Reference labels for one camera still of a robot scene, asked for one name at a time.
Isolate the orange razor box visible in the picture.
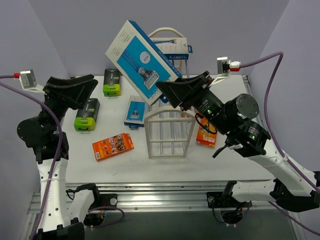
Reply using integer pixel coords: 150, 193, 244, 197
92, 133, 135, 162
180, 106, 195, 118

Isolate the orange Gillette Fusion box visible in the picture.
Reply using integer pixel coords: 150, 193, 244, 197
196, 118, 217, 148

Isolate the blue Harry's razor box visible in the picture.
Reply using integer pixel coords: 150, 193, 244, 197
123, 95, 146, 130
105, 20, 182, 105

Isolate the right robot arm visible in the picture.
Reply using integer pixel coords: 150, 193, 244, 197
156, 72, 320, 213

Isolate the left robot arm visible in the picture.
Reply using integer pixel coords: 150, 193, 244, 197
17, 74, 111, 240

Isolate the white and chrome shelf rack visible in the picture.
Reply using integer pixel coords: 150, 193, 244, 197
144, 27, 196, 159

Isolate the green black razor box front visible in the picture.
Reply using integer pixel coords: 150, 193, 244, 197
73, 98, 100, 132

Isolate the green black razor box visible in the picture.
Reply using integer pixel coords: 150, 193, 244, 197
73, 98, 100, 132
102, 69, 122, 97

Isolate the green black razor box rear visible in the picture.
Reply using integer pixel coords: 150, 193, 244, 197
102, 69, 122, 97

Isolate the white Harry's razor box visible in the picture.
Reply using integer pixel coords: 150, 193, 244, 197
151, 37, 193, 60

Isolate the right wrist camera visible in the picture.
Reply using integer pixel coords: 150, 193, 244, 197
212, 56, 241, 85

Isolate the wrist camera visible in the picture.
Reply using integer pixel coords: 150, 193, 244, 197
212, 56, 241, 85
13, 69, 45, 94

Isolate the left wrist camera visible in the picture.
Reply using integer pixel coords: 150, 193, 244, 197
13, 69, 45, 94

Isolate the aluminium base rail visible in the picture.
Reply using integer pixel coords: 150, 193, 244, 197
26, 181, 298, 213

